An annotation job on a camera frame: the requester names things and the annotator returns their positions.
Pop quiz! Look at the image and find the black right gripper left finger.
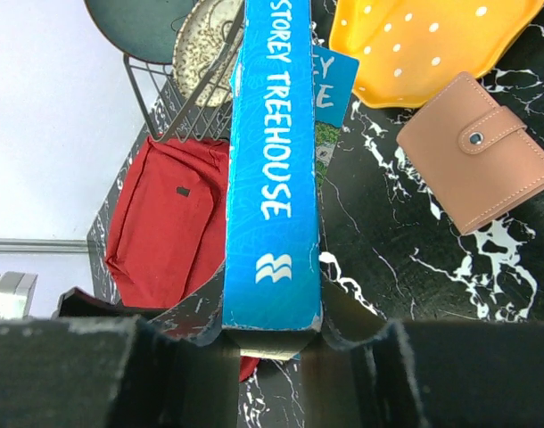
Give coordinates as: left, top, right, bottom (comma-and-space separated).
0, 262, 240, 428

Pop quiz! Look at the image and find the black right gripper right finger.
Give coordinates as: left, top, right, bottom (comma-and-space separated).
301, 283, 544, 427

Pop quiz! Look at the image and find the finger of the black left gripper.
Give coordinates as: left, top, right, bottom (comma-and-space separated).
52, 287, 134, 318

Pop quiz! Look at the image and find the red student backpack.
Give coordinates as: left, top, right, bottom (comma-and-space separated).
104, 136, 260, 383

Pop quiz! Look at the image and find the blue children's book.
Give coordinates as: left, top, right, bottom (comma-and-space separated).
221, 0, 360, 361

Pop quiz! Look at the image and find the teal glazed plate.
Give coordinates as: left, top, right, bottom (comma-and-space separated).
85, 0, 196, 64

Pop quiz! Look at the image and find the speckled cream plate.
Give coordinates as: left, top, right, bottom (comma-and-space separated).
172, 1, 243, 108

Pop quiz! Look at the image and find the yellow polka dot plate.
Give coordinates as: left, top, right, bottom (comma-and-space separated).
329, 0, 544, 109

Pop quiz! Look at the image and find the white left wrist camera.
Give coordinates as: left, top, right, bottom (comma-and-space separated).
0, 271, 37, 319

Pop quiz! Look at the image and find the aluminium frame rail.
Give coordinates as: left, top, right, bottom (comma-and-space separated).
0, 239, 88, 254

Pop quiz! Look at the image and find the grey wire dish rack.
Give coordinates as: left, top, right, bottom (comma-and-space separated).
123, 10, 243, 143

